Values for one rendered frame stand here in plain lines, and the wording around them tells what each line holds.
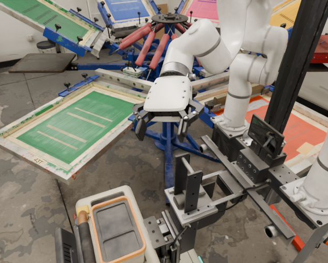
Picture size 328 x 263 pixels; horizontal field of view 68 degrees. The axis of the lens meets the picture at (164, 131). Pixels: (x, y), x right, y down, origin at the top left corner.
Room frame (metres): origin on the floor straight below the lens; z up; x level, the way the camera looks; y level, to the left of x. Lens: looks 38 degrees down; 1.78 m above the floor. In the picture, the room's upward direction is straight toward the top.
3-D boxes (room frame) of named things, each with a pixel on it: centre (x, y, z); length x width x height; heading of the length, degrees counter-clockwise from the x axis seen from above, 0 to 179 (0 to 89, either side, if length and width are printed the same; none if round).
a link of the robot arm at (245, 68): (0.88, -0.32, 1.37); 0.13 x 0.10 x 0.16; 54
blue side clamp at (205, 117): (1.24, -0.22, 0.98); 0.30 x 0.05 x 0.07; 31
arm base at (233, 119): (0.88, -0.30, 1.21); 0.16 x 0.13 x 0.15; 113
